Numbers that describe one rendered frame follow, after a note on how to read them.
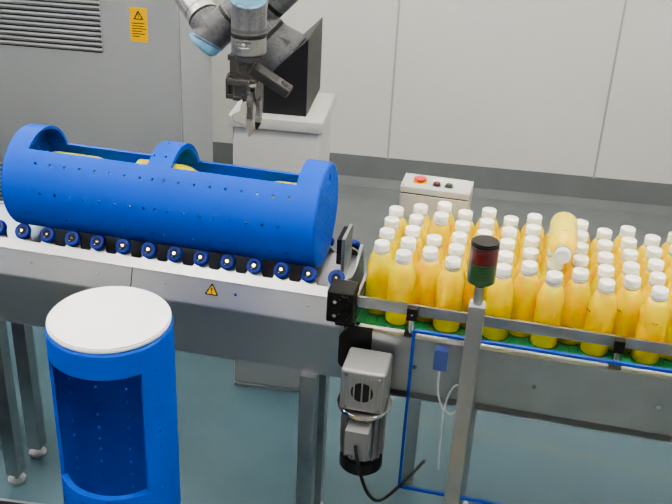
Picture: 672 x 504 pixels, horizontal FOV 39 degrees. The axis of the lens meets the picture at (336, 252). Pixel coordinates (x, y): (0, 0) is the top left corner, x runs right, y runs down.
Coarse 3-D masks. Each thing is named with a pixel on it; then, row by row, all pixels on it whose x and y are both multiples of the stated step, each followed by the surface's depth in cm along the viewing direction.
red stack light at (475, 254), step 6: (474, 252) 208; (480, 252) 207; (486, 252) 207; (492, 252) 207; (498, 252) 209; (474, 258) 209; (480, 258) 208; (486, 258) 207; (492, 258) 208; (474, 264) 209; (480, 264) 208; (486, 264) 208; (492, 264) 209
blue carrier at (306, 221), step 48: (48, 144) 279; (48, 192) 256; (96, 192) 253; (144, 192) 250; (192, 192) 248; (240, 192) 246; (288, 192) 244; (336, 192) 264; (144, 240) 261; (192, 240) 254; (240, 240) 249; (288, 240) 246
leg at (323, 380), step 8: (320, 376) 286; (328, 376) 289; (320, 384) 287; (328, 384) 291; (320, 392) 288; (328, 392) 293; (320, 400) 290; (320, 408) 291; (320, 416) 292; (320, 424) 294; (320, 432) 295; (320, 440) 297; (320, 448) 298; (320, 456) 300; (320, 464) 301; (320, 472) 302; (320, 480) 304; (320, 488) 306; (320, 496) 307
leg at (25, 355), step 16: (16, 336) 306; (32, 336) 309; (16, 352) 309; (32, 352) 311; (32, 368) 312; (32, 384) 314; (32, 400) 317; (32, 416) 320; (32, 432) 323; (32, 448) 327
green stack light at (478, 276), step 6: (468, 264) 211; (468, 270) 212; (474, 270) 210; (480, 270) 209; (486, 270) 209; (492, 270) 209; (468, 276) 212; (474, 276) 210; (480, 276) 210; (486, 276) 210; (492, 276) 210; (474, 282) 211; (480, 282) 210; (486, 282) 210; (492, 282) 211
